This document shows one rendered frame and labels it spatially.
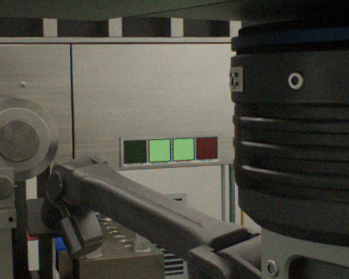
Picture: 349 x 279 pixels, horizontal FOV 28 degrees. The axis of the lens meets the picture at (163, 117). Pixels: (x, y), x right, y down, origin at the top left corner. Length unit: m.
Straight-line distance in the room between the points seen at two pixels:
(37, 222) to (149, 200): 0.35
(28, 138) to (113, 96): 0.43
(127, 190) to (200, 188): 3.26
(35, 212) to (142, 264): 0.23
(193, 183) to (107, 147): 2.59
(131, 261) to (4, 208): 0.25
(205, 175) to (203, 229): 3.38
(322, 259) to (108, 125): 1.34
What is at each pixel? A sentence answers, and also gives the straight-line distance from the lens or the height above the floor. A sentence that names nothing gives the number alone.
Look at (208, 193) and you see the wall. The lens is 4.23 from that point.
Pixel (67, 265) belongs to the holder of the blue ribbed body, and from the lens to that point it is 1.32.
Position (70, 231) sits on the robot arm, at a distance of 1.11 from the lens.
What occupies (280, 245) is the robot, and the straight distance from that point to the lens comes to 0.32.
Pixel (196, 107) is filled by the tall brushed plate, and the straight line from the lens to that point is 1.68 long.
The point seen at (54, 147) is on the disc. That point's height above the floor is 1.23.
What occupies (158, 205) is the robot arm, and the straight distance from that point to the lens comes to 0.90.
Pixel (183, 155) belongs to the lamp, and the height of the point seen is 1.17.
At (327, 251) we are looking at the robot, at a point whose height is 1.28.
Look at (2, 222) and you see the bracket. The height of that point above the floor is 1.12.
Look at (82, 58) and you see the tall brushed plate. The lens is 1.61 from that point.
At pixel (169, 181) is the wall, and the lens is 4.14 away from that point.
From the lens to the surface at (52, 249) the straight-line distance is 1.30.
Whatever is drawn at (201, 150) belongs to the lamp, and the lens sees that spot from 1.68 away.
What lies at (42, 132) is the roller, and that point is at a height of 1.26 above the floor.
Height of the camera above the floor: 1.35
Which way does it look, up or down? 3 degrees down
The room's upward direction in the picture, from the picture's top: 1 degrees counter-clockwise
